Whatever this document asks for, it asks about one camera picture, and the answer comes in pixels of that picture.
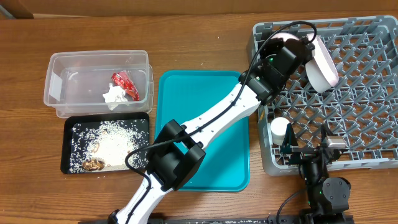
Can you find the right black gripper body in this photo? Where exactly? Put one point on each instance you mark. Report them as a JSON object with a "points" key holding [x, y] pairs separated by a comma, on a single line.
{"points": [[306, 154]]}

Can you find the white round plate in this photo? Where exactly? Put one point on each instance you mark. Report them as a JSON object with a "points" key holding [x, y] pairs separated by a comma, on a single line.
{"points": [[324, 61]]}

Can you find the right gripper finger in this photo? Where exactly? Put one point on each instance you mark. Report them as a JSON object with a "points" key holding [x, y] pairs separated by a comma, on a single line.
{"points": [[326, 136], [290, 146]]}

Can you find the white cup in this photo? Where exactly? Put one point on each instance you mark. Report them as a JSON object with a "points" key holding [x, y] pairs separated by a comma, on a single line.
{"points": [[278, 130]]}

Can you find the red snack wrapper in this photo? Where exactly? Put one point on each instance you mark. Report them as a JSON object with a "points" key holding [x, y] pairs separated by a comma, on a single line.
{"points": [[122, 79]]}

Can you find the grey dishwasher rack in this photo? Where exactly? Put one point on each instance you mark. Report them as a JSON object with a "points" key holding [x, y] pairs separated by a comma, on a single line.
{"points": [[362, 107]]}

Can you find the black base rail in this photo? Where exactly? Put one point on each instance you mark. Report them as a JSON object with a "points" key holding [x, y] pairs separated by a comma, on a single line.
{"points": [[217, 221]]}

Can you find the grey bowl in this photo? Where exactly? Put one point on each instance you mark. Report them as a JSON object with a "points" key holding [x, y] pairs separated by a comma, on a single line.
{"points": [[316, 77]]}

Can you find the clear plastic bin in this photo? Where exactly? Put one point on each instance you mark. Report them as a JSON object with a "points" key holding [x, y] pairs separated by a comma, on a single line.
{"points": [[76, 82]]}

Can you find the teal serving tray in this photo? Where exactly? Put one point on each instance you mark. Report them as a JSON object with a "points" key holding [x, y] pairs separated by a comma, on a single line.
{"points": [[186, 94]]}

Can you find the black plastic tray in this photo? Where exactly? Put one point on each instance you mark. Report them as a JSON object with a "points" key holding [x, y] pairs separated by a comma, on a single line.
{"points": [[67, 133]]}

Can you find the white napkin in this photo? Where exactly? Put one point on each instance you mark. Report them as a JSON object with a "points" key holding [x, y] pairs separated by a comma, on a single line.
{"points": [[115, 95]]}

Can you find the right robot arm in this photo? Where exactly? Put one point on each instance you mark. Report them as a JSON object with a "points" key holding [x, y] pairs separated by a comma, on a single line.
{"points": [[327, 196]]}

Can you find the pink bowl with food scraps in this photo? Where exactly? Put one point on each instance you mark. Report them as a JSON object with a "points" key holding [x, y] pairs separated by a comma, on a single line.
{"points": [[285, 36]]}

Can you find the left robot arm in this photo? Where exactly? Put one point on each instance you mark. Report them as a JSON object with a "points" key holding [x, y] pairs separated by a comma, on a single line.
{"points": [[179, 149]]}

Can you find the spilled rice and food scraps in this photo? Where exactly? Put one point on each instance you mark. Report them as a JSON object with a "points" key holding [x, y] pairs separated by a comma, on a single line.
{"points": [[103, 145]]}

